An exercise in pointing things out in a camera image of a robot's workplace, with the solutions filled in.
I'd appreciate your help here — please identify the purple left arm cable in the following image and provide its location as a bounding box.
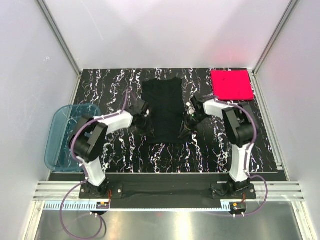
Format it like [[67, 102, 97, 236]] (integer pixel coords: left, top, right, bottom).
[[59, 89, 140, 238]]

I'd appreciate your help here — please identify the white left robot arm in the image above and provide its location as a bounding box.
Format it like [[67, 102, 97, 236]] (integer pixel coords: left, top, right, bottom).
[[68, 99, 154, 198]]

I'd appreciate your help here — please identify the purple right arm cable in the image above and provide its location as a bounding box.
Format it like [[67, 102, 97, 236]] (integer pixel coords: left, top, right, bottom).
[[203, 94, 270, 216]]

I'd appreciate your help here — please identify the black t shirt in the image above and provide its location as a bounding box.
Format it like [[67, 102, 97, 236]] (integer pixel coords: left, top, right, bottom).
[[141, 77, 188, 145]]

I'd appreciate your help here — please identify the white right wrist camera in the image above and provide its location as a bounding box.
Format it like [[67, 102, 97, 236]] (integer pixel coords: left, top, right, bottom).
[[185, 102, 195, 115]]

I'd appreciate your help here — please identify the folded red t shirt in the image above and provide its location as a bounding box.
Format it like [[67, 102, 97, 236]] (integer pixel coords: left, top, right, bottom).
[[210, 70, 254, 101]]

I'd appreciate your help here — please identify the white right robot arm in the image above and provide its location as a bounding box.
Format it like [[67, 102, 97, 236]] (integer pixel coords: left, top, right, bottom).
[[179, 94, 258, 199]]

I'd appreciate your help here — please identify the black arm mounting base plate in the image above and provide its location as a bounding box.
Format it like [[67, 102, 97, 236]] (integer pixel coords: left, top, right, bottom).
[[79, 173, 257, 200]]

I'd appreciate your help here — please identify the blue transparent plastic bin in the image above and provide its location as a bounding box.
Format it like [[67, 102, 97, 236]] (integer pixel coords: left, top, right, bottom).
[[44, 103, 101, 173]]

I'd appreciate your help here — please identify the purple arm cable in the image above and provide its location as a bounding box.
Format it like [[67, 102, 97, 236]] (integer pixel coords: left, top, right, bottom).
[[59, 89, 140, 238], [203, 94, 270, 216]]

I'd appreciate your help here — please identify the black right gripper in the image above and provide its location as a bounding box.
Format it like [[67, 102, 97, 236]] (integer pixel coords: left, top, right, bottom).
[[178, 112, 209, 140]]

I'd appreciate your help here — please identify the aluminium frame rail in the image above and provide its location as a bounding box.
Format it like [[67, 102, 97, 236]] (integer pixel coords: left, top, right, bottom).
[[33, 181, 304, 202]]

